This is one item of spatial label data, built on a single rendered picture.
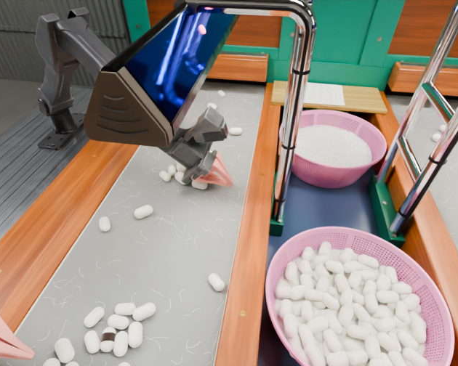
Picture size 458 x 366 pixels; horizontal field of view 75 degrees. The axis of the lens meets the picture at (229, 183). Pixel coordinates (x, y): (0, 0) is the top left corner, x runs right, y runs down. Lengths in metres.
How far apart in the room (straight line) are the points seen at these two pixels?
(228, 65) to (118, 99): 0.76
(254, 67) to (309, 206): 0.48
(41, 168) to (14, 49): 2.50
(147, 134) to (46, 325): 0.38
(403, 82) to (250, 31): 0.48
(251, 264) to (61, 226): 0.36
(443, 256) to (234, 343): 0.38
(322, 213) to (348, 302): 0.26
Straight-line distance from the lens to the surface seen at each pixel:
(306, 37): 0.44
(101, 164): 0.75
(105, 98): 0.27
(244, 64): 1.00
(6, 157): 1.08
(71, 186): 0.72
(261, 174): 0.67
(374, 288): 0.57
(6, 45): 3.46
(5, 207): 0.90
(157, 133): 0.27
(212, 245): 0.57
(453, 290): 0.60
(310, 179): 0.78
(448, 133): 0.56
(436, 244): 0.65
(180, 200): 0.65
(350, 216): 0.75
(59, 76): 0.86
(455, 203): 0.80
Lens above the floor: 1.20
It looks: 43 degrees down
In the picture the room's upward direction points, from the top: straight up
